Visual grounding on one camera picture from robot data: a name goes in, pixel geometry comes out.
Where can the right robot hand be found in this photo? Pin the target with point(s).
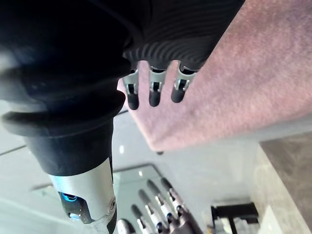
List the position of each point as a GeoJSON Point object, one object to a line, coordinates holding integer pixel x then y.
{"type": "Point", "coordinates": [73, 73]}

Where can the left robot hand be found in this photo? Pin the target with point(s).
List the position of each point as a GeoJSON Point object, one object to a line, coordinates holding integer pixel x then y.
{"type": "Point", "coordinates": [170, 214]}

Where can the black metal rack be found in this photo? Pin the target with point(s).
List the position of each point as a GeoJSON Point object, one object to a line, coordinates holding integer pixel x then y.
{"type": "Point", "coordinates": [234, 214]}

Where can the pink towel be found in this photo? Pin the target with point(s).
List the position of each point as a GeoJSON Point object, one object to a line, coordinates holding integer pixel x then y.
{"type": "Point", "coordinates": [243, 85]}

